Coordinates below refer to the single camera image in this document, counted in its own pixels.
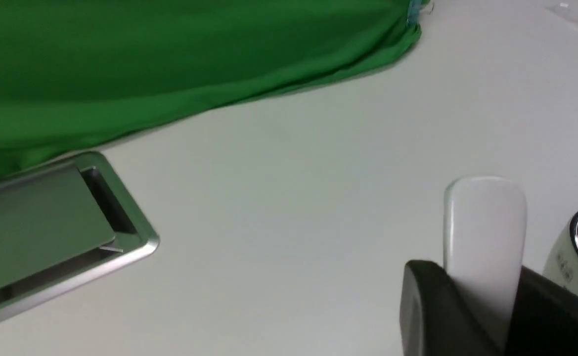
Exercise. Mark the plain white ceramic spoon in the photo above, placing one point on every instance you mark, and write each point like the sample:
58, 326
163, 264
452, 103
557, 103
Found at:
485, 225

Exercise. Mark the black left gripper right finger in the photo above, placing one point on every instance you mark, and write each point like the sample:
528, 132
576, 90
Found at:
544, 320

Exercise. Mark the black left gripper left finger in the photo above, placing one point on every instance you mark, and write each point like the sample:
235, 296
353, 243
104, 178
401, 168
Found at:
434, 319

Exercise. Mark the green backdrop cloth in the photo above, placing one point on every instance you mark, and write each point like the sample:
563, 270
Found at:
76, 74

